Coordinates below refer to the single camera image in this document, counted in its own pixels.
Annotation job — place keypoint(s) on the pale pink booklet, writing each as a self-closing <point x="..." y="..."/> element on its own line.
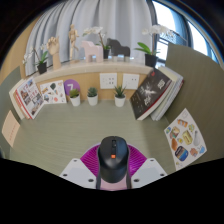
<point x="10" y="128"/>

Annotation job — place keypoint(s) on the purple mouse pad with wrist rest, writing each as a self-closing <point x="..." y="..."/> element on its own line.
<point x="113" y="186"/>

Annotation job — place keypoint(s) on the wooden hand model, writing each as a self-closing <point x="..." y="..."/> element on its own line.
<point x="54" y="46"/>

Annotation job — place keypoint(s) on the grey curtain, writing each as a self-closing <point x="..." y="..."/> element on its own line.
<point x="116" y="16"/>

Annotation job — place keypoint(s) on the black wooden horse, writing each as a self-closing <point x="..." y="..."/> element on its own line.
<point x="118" y="48"/>

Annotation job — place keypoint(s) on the wooden desk shelf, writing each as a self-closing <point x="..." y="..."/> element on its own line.
<point x="90" y="68"/>

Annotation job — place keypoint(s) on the red-spined photo cover book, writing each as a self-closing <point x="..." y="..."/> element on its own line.
<point x="31" y="96"/>

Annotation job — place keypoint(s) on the green felt desk partition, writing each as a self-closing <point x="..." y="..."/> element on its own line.
<point x="200" y="83"/>
<point x="6" y="86"/>

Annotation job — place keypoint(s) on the pink wooden horse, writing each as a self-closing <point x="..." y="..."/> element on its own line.
<point x="92" y="50"/>

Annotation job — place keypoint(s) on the round purple number sign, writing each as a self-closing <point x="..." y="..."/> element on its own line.
<point x="70" y="86"/>

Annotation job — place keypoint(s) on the white orchid in black pot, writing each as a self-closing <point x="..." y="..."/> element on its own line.
<point x="95" y="31"/>
<point x="42" y="67"/>
<point x="150" y="60"/>

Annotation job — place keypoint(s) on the food sticker sheet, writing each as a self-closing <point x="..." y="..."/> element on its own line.
<point x="185" y="140"/>

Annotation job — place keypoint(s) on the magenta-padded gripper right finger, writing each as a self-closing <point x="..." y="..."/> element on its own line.
<point x="148" y="171"/>

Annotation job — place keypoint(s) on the black computer mouse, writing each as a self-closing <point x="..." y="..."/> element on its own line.
<point x="113" y="160"/>

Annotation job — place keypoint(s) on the wooden artist mannequin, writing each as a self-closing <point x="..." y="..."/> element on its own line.
<point x="73" y="40"/>

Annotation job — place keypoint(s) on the small succulent in white pot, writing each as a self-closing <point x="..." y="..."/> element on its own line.
<point x="120" y="101"/>
<point x="92" y="100"/>
<point x="75" y="100"/>

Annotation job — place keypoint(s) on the white wall socket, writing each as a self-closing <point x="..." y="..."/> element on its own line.
<point x="108" y="80"/>
<point x="130" y="81"/>

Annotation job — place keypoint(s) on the window with dark frame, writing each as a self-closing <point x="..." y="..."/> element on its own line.
<point x="196" y="36"/>

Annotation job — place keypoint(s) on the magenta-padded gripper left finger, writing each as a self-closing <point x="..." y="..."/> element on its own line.
<point x="78" y="171"/>

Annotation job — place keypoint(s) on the white books behind black book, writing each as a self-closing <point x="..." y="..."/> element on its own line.
<point x="171" y="93"/>

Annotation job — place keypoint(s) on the black cover book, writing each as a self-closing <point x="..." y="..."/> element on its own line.
<point x="150" y="93"/>

